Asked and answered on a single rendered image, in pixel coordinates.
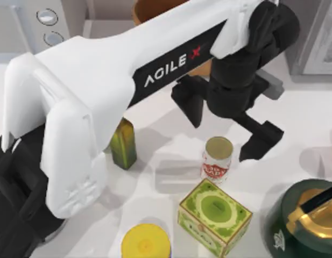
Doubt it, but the green bottle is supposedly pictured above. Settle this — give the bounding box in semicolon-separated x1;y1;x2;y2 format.
109;118;138;171

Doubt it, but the red and white can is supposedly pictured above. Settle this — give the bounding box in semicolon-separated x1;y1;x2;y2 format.
200;136;234;186

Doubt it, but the pale grey rounded box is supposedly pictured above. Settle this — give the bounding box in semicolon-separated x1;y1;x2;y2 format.
258;70;284;101

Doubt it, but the grey cabinet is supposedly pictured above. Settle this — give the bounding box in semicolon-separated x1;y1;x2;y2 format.
288;0;332;83

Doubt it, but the pale microwave oven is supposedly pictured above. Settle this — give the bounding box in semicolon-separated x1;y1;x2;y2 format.
0;0;87;56

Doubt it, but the small microwave knob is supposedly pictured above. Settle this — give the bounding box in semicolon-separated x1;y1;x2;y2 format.
43;31;65;46

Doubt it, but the green patterned box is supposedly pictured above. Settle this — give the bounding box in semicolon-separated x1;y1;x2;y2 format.
177;178;253;257

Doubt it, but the large microwave knob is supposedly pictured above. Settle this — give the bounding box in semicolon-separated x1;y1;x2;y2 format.
36;8;59;26

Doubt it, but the dark green and gold kettle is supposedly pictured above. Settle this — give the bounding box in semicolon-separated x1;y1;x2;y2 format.
262;178;332;258

